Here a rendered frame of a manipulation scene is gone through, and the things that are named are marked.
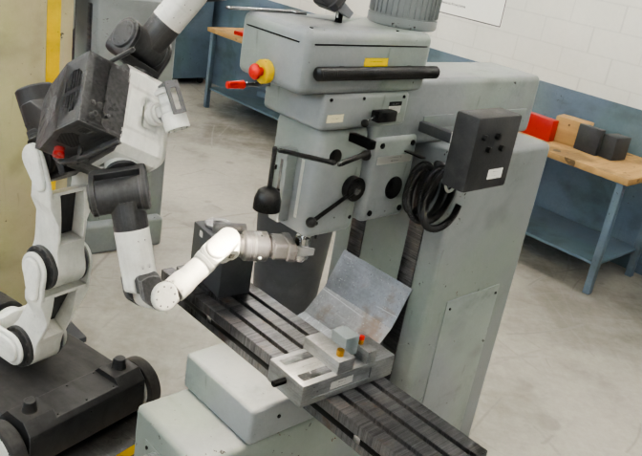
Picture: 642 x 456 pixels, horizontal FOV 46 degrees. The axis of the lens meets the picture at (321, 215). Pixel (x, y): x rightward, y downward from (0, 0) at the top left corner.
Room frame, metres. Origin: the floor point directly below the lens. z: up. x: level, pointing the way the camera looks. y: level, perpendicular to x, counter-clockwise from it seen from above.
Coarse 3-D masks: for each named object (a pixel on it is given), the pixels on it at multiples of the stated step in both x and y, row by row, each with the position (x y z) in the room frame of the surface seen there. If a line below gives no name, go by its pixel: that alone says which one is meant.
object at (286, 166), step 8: (280, 160) 1.95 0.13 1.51; (288, 160) 1.93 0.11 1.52; (296, 160) 1.95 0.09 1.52; (280, 168) 1.94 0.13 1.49; (288, 168) 1.93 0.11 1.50; (280, 176) 1.94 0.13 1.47; (288, 176) 1.94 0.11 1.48; (280, 184) 1.94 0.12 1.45; (288, 184) 1.94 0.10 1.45; (280, 192) 1.93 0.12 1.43; (288, 192) 1.94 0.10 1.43; (288, 200) 1.95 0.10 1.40; (280, 208) 1.93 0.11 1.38; (288, 208) 1.95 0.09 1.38; (272, 216) 1.94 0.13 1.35; (280, 216) 1.93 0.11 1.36; (288, 216) 1.95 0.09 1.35
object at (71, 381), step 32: (64, 352) 2.27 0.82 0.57; (96, 352) 2.30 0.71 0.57; (0, 384) 2.03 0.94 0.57; (32, 384) 2.06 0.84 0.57; (64, 384) 2.06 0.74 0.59; (96, 384) 2.08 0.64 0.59; (128, 384) 2.12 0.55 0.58; (0, 416) 1.87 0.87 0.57; (32, 416) 1.85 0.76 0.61; (64, 416) 1.91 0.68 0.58; (96, 416) 2.01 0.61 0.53; (32, 448) 1.80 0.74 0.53; (64, 448) 1.90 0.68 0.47
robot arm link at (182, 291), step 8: (192, 264) 1.85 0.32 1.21; (200, 264) 1.85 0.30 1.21; (176, 272) 1.82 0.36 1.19; (184, 272) 1.82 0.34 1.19; (192, 272) 1.82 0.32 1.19; (200, 272) 1.84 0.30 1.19; (168, 280) 1.79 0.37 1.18; (176, 280) 1.79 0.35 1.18; (184, 280) 1.80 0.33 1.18; (192, 280) 1.81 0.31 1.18; (200, 280) 1.84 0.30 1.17; (184, 288) 1.79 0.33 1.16; (192, 288) 1.81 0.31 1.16; (136, 296) 1.75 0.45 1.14; (184, 296) 1.79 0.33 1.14; (144, 304) 1.72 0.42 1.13
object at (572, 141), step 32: (224, 32) 8.05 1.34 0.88; (256, 96) 8.17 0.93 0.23; (544, 128) 5.55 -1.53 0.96; (576, 128) 5.48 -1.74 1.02; (576, 160) 5.10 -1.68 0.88; (608, 160) 5.25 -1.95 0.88; (640, 160) 5.43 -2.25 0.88; (544, 224) 5.53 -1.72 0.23; (576, 224) 5.66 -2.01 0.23; (608, 224) 4.85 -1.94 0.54; (576, 256) 4.98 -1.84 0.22; (608, 256) 5.06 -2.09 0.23
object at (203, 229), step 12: (204, 228) 2.32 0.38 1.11; (204, 240) 2.30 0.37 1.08; (192, 252) 2.36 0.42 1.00; (228, 264) 2.21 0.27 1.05; (240, 264) 2.24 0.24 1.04; (252, 264) 2.27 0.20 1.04; (216, 276) 2.22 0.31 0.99; (228, 276) 2.21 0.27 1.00; (240, 276) 2.24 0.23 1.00; (216, 288) 2.21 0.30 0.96; (228, 288) 2.22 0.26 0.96; (240, 288) 2.25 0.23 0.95
